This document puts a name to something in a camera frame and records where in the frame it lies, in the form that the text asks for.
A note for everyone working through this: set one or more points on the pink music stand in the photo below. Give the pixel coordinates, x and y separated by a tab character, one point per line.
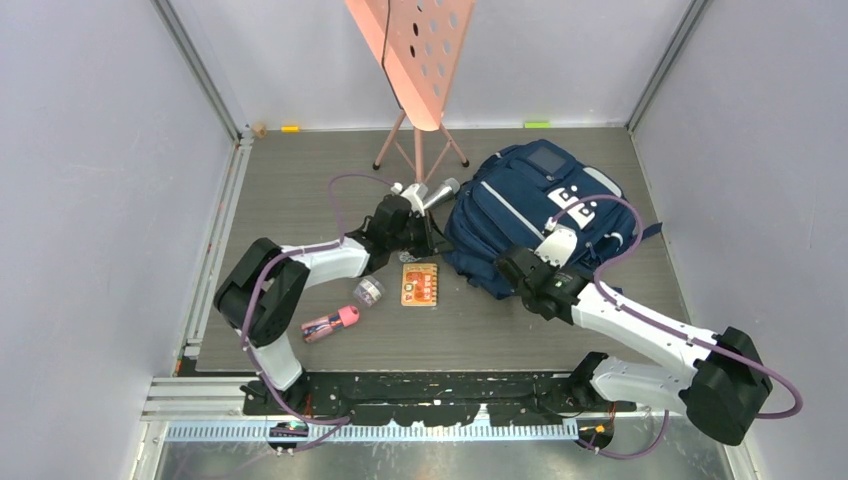
417	45

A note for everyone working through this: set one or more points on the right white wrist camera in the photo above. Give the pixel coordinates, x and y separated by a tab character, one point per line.
558	245

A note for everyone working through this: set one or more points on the small purple glitter jar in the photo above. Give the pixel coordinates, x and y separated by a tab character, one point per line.
369	291

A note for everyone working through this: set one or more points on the navy blue student backpack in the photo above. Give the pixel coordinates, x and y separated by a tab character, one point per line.
513	194

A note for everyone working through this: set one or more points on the small wooden block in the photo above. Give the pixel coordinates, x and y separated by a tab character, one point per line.
259	130

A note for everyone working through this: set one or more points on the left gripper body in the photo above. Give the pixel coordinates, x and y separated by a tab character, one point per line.
415	236

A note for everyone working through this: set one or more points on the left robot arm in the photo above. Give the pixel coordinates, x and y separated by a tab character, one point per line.
260	295

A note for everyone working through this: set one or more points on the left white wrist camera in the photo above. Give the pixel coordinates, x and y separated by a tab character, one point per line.
415	193

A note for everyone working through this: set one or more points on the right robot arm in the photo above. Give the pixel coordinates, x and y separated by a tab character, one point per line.
709	377

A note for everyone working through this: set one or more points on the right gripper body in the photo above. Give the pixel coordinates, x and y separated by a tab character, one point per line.
526	298

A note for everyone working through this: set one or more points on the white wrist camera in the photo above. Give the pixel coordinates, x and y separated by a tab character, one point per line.
558	245
415	193

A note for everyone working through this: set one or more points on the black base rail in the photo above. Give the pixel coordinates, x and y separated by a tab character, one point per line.
431	399

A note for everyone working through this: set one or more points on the silver microphone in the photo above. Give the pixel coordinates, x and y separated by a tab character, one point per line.
445	192

